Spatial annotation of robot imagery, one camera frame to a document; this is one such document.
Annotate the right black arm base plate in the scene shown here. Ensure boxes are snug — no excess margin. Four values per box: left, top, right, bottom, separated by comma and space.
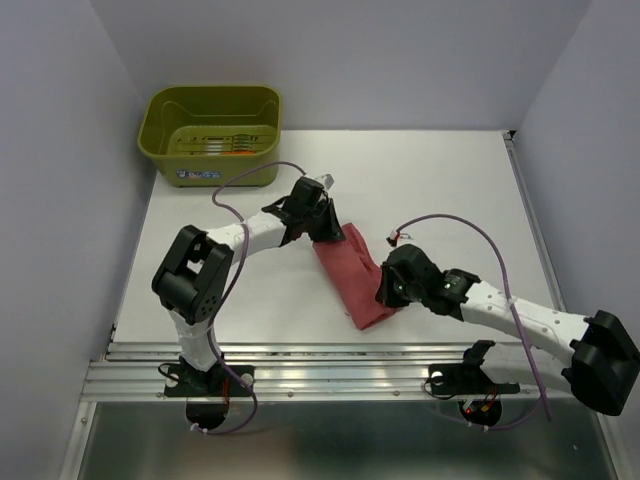
426, 363, 520, 397

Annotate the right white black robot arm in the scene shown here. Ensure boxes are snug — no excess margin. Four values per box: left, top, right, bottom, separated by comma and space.
376, 244, 639, 416

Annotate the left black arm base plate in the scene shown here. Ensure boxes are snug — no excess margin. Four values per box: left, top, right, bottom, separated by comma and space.
158, 363, 250, 398

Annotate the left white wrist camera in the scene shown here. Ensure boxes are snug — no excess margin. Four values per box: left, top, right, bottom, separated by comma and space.
314, 174, 334, 190

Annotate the aluminium front rail frame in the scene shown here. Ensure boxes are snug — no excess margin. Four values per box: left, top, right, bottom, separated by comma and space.
61, 130, 633, 479

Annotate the olive green plastic bin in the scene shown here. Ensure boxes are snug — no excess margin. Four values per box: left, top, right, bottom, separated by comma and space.
137, 85, 282, 188

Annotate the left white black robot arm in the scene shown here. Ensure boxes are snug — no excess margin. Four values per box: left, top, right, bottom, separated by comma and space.
151, 174, 345, 394

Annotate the red t shirt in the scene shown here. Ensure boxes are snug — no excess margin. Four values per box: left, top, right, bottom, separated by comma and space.
313, 223, 398, 331

